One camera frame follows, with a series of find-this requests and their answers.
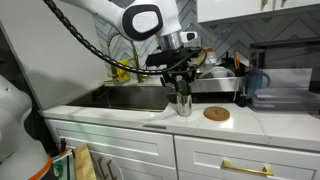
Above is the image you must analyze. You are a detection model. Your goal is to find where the small black bottle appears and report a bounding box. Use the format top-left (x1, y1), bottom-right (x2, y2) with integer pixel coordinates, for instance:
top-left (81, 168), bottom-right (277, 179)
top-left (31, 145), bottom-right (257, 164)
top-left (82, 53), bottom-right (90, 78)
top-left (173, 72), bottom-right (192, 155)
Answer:
top-left (237, 86), bottom-right (250, 108)

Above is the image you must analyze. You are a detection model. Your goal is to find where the yellow cloth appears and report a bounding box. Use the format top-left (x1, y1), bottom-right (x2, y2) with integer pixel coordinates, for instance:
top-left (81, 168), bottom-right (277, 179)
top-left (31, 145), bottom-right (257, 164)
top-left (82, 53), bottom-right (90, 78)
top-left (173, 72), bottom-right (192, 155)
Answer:
top-left (111, 59), bottom-right (132, 82)

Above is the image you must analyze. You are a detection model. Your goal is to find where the black countertop appliance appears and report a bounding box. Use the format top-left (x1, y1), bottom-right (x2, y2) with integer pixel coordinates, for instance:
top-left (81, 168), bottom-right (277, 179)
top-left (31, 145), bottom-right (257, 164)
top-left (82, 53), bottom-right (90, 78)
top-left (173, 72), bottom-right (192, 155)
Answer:
top-left (249, 37), bottom-right (320, 95)

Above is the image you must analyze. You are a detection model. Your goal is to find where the steel kitchen sink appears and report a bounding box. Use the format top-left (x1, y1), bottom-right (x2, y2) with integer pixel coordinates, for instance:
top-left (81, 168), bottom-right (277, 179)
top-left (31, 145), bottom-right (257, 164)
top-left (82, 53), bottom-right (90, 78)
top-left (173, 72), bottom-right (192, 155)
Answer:
top-left (65, 84), bottom-right (172, 113)

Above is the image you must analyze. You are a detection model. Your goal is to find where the black utensil holder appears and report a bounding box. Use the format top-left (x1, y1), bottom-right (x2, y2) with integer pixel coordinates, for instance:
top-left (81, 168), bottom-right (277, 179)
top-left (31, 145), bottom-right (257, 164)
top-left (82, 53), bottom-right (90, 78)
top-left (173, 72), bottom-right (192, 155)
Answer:
top-left (220, 51), bottom-right (248, 78)

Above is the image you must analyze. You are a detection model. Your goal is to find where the round bamboo lid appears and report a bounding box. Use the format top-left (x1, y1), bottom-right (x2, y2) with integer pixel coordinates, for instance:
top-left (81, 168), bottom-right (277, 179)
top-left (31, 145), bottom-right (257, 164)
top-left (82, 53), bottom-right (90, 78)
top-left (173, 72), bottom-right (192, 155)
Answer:
top-left (199, 46), bottom-right (215, 56)

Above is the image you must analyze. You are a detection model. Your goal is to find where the white base cabinet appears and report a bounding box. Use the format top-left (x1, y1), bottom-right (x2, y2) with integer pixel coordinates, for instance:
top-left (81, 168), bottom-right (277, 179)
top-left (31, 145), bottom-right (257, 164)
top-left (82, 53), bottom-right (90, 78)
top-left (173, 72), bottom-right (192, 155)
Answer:
top-left (44, 118), bottom-right (320, 180)

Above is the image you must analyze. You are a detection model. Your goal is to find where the clear plastic container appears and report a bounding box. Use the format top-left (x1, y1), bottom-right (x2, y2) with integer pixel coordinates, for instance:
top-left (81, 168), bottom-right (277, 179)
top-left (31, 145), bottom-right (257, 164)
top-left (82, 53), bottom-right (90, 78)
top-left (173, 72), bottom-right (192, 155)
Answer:
top-left (196, 46), bottom-right (218, 79)

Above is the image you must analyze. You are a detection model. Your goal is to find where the orange utensil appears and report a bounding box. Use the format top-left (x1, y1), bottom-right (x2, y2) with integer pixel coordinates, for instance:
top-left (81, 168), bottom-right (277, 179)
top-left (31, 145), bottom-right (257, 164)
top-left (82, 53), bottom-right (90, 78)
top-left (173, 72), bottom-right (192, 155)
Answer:
top-left (234, 52), bottom-right (242, 70)

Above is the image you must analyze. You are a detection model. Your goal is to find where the white bowl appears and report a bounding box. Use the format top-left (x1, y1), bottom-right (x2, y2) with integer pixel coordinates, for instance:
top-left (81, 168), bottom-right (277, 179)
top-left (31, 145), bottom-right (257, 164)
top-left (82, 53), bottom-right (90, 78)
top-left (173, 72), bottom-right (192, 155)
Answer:
top-left (199, 65), bottom-right (238, 80)

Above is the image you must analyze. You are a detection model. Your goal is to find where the white upper cabinet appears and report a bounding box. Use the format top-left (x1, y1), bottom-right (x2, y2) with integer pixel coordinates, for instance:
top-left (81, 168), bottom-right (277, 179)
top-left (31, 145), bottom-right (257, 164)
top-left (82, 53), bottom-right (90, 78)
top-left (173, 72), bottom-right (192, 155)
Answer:
top-left (196, 0), bottom-right (320, 25)

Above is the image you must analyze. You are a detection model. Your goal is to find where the blue pitcher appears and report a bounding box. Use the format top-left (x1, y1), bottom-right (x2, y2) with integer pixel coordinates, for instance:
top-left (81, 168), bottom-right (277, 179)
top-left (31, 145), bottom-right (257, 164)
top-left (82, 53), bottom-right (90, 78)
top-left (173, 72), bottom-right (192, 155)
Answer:
top-left (246, 65), bottom-right (272, 98)

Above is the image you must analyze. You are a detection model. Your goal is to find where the wooden board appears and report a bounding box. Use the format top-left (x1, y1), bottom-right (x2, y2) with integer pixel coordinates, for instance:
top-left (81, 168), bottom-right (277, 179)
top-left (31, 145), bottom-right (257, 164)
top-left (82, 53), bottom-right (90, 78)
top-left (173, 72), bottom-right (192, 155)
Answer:
top-left (72, 143), bottom-right (98, 180)

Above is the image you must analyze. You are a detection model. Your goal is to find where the silver steel cup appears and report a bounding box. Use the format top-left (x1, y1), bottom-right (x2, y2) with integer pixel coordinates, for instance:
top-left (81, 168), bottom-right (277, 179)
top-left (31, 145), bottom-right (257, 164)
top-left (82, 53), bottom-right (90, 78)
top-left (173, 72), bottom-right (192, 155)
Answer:
top-left (175, 94), bottom-right (193, 118)

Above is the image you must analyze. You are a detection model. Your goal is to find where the green framed clear box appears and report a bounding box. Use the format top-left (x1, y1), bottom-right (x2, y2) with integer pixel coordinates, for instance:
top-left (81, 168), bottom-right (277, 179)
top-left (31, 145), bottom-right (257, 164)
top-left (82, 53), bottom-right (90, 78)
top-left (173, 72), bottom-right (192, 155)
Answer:
top-left (51, 149), bottom-right (77, 180)

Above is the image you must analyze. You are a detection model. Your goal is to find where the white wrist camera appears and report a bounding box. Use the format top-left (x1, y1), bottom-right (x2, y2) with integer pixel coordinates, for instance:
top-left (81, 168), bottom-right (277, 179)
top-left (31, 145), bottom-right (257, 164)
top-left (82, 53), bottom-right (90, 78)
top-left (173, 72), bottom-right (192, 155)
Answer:
top-left (179, 30), bottom-right (199, 44)

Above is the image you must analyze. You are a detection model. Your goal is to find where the gold cabinet door handle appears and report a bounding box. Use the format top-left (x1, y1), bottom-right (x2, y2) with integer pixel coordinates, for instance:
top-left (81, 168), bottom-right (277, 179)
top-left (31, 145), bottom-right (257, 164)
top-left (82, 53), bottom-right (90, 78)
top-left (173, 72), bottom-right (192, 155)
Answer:
top-left (106, 159), bottom-right (118, 180)
top-left (96, 156), bottom-right (108, 180)

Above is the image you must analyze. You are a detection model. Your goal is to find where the small black clamp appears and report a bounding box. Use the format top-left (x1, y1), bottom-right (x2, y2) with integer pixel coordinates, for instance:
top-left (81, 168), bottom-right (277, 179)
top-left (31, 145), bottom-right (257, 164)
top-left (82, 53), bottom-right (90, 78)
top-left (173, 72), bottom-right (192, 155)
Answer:
top-left (59, 137), bottom-right (68, 155)

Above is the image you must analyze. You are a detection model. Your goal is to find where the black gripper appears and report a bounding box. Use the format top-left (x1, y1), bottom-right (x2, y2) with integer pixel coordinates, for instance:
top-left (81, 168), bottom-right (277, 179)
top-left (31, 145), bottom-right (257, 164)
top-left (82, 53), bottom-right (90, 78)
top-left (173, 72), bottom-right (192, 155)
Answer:
top-left (145, 47), bottom-right (205, 96)

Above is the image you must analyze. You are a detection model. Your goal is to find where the clear plastic storage box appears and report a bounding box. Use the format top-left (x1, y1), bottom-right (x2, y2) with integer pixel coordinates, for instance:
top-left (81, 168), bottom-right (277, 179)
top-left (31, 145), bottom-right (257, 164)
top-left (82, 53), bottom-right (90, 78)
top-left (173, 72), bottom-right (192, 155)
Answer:
top-left (250, 68), bottom-right (320, 113)

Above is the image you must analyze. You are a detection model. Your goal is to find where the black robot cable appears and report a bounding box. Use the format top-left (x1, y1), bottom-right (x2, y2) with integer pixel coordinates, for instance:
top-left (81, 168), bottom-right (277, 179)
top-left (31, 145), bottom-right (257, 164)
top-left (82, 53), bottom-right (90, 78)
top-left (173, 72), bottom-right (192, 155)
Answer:
top-left (42, 0), bottom-right (208, 76)

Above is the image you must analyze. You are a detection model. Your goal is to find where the gold drawer handle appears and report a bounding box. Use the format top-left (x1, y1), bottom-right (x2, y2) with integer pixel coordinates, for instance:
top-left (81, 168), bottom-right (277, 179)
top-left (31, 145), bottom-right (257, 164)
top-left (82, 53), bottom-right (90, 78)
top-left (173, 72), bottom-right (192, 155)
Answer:
top-left (221, 159), bottom-right (275, 177)

